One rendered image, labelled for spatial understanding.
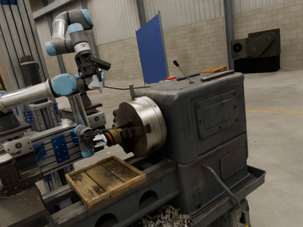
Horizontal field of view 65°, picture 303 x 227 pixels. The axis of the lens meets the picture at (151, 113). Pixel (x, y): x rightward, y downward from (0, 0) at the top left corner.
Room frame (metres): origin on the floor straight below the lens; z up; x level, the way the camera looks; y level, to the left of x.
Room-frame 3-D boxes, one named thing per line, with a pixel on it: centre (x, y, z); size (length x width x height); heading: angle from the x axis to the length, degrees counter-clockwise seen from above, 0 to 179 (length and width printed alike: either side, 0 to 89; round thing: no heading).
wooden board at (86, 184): (1.12, 0.30, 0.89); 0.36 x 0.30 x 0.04; 32
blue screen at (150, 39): (8.09, -0.26, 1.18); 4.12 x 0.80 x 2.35; 9
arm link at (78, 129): (1.36, 0.42, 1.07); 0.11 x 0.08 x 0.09; 32
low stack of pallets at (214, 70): (9.04, -2.48, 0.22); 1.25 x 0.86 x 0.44; 140
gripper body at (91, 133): (1.22, 0.34, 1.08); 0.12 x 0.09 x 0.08; 32
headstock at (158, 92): (1.49, -0.25, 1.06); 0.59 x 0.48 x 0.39; 122
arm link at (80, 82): (1.73, 0.49, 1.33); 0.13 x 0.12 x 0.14; 98
